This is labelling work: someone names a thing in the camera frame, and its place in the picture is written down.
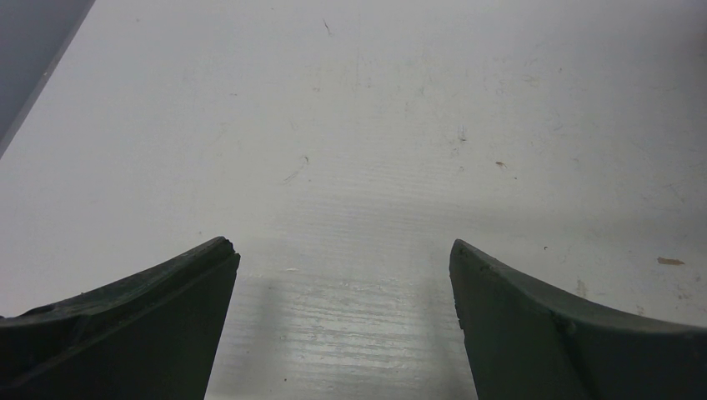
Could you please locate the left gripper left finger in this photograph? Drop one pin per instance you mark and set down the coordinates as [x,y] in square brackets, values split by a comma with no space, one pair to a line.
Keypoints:
[151,335]

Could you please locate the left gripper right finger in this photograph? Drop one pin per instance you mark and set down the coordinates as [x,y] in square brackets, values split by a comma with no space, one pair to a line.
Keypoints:
[526,339]

